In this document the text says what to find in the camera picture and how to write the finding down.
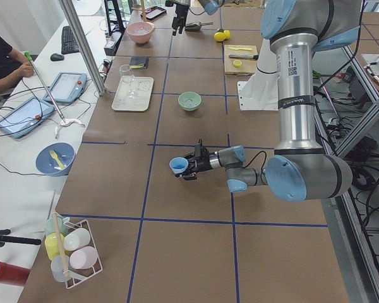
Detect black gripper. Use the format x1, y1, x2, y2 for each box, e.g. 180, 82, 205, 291
176, 152, 212, 181
172, 4, 188, 36

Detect light blue plastic cup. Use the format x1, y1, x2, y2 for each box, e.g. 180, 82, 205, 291
169, 157, 189, 174

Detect clear ice cubes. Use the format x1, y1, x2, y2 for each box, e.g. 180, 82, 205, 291
182, 98, 197, 108

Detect green bowl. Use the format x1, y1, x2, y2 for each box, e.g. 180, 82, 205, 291
178, 92, 202, 111

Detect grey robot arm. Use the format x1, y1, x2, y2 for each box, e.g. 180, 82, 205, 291
170, 1, 363, 202
165, 0, 233, 36

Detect steel ice scoop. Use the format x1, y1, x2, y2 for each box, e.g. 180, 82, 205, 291
184, 21, 213, 32

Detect pink bowl of ice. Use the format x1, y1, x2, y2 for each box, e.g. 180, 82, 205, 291
126, 21, 155, 44

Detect blue bowl with fork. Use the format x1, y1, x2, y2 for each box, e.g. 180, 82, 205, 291
35, 142, 75, 177

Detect wooden cup stand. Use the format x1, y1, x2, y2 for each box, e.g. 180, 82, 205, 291
131, 0, 147, 22

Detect yellow lemon front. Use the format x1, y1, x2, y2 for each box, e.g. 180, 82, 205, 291
214, 32, 226, 42

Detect yellow lemon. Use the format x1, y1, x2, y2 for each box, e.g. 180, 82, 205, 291
214, 32, 226, 42
223, 30, 231, 40

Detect yellow lemon back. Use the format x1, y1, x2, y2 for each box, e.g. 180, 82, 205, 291
223, 30, 231, 40

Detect grey yellow folded cloth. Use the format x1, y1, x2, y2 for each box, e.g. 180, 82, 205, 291
129, 56, 149, 69

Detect steel muddler black cap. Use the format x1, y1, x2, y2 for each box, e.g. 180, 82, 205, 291
229, 54, 259, 61

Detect clear wine glass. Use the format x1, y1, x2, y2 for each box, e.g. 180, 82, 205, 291
119, 64, 137, 98

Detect half lemon slice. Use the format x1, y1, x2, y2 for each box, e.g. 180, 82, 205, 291
232, 59, 242, 68

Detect yellow plastic knife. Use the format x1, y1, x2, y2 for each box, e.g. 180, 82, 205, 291
228, 47, 253, 51

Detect wooden cutting board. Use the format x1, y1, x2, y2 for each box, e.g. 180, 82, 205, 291
224, 45, 258, 75

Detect cream bear tray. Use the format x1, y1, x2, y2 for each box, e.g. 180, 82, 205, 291
111, 77, 154, 112

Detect black keyboard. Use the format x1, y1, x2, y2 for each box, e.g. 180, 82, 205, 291
61, 25, 80, 55

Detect far blue tablet pendant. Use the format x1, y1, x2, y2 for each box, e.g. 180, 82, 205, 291
49, 72, 88, 104

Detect blue tablet pendant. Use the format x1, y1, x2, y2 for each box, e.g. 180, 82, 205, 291
49, 72, 88, 104
0, 97, 55, 139

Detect black computer mouse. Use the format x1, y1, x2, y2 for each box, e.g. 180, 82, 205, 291
50, 53, 64, 62

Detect near blue tablet pendant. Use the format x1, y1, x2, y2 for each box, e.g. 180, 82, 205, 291
0, 97, 55, 139

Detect person in black shirt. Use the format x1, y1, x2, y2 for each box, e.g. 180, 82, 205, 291
0, 36, 34, 94

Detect red cylinder bottle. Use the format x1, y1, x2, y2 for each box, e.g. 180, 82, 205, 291
0, 262, 30, 287

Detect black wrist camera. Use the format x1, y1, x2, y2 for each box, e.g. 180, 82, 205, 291
194, 139, 209, 158

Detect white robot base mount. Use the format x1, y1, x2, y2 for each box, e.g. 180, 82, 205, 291
238, 39, 278, 111

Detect aluminium frame post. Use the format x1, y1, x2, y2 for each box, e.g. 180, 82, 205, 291
59, 0, 106, 96

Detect white wire cup rack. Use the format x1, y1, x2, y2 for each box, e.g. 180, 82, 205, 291
44, 212, 103, 289

